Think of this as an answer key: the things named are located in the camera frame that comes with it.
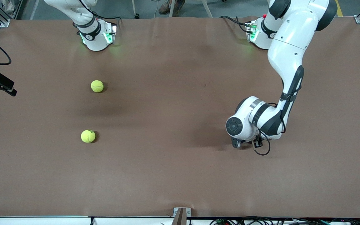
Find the yellow tennis ball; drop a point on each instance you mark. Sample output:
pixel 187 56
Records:
pixel 97 86
pixel 88 136

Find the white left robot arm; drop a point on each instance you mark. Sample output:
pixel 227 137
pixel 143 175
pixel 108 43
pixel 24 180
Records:
pixel 289 47

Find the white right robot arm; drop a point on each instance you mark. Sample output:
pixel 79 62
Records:
pixel 94 34

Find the white pole with caster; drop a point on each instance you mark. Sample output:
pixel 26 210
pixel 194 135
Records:
pixel 137 15

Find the brown shoe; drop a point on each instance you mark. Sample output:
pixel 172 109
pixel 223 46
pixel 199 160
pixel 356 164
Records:
pixel 164 9
pixel 180 6

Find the white stand leg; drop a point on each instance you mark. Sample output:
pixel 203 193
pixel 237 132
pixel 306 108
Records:
pixel 172 9
pixel 207 9

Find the brown table mat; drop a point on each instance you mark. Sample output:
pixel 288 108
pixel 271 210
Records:
pixel 180 175

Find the small metal bracket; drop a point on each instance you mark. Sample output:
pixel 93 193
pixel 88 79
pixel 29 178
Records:
pixel 188 212

